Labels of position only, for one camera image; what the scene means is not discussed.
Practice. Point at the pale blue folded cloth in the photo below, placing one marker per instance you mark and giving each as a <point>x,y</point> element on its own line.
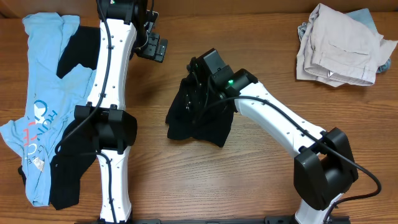
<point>364,16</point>

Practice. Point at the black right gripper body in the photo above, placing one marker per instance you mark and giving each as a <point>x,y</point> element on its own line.
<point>201,96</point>

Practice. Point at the black t-shirt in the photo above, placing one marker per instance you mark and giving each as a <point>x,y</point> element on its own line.
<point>187,119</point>

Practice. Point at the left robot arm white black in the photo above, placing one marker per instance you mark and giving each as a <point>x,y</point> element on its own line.
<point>126,30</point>

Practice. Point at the beige folded shorts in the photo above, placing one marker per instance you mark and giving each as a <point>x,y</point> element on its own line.
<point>336,49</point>

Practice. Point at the black garment with logo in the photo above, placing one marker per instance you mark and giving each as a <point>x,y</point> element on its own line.
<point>67,168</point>

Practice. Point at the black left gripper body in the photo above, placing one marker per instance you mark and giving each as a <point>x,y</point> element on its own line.
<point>154,48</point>

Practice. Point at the light blue printed t-shirt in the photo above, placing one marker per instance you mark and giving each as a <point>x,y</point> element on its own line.
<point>50,103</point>

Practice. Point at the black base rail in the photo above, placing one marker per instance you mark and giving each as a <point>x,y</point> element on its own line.
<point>217,221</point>

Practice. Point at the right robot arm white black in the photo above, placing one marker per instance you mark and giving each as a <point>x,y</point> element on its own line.
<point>324,166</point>

